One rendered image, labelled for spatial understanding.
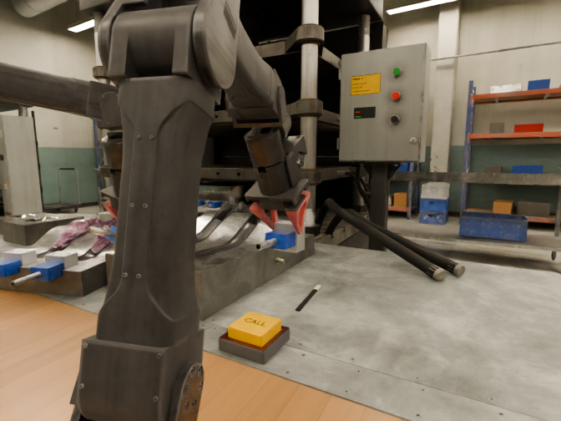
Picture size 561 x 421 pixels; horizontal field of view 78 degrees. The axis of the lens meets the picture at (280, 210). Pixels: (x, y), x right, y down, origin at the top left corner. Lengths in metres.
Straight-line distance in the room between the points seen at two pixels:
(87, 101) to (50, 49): 8.17
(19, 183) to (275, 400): 4.73
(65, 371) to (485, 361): 0.59
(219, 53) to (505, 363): 0.54
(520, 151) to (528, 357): 6.51
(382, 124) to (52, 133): 7.71
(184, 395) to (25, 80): 0.55
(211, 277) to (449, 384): 0.40
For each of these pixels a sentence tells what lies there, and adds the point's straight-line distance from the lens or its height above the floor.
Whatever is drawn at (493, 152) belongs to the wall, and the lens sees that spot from 7.08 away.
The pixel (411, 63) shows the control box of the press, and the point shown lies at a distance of 1.36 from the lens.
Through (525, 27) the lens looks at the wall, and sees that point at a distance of 7.37.
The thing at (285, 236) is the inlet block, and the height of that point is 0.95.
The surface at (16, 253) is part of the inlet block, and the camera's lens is 0.95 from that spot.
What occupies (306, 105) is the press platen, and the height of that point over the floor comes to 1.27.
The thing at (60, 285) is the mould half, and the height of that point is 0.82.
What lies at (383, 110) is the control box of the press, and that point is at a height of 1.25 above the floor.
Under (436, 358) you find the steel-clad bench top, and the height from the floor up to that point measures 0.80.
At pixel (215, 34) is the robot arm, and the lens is 0.30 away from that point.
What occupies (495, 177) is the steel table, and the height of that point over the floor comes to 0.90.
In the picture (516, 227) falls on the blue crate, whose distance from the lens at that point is 4.21.
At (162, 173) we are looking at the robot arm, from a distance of 0.27.
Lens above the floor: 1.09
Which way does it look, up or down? 9 degrees down
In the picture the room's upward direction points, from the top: straight up
